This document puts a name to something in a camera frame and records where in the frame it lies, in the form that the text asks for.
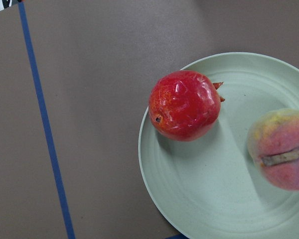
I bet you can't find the green plate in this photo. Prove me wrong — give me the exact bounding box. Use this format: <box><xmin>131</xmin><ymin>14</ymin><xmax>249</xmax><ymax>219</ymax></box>
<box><xmin>139</xmin><ymin>52</ymin><xmax>299</xmax><ymax>239</ymax></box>

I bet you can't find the red orange pomegranate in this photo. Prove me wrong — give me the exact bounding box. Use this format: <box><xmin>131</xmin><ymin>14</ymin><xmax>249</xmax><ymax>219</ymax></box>
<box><xmin>149</xmin><ymin>70</ymin><xmax>225</xmax><ymax>141</ymax></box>

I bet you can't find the yellow pink peach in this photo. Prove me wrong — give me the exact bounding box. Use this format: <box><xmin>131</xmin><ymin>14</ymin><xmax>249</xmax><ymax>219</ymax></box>
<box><xmin>247</xmin><ymin>109</ymin><xmax>299</xmax><ymax>191</ymax></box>

